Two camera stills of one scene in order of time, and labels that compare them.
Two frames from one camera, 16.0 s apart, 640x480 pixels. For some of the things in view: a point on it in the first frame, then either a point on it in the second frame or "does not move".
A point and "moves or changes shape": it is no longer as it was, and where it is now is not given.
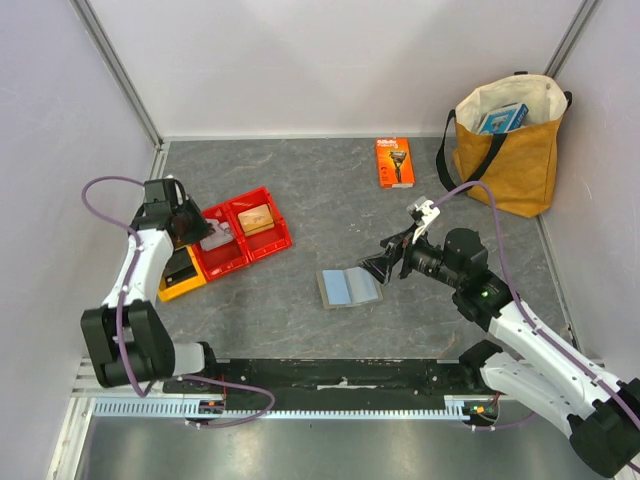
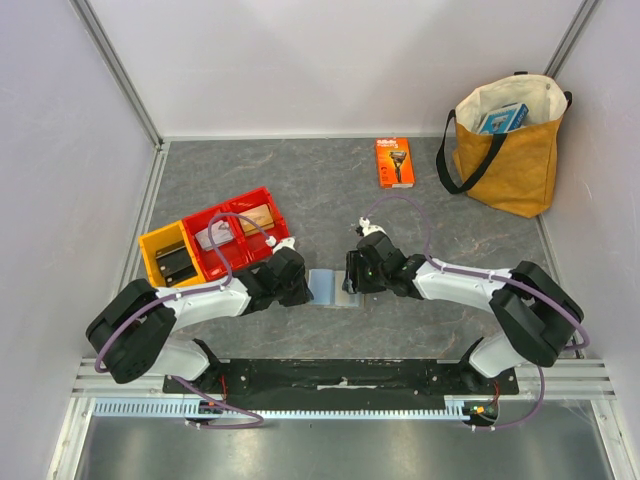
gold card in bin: (255, 219) does not move
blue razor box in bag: (504, 120) does not move
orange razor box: (394, 162) does not move
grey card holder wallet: (348, 287) moves or changes shape
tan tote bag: (505, 137) does not move
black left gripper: (202, 230) → (303, 294)
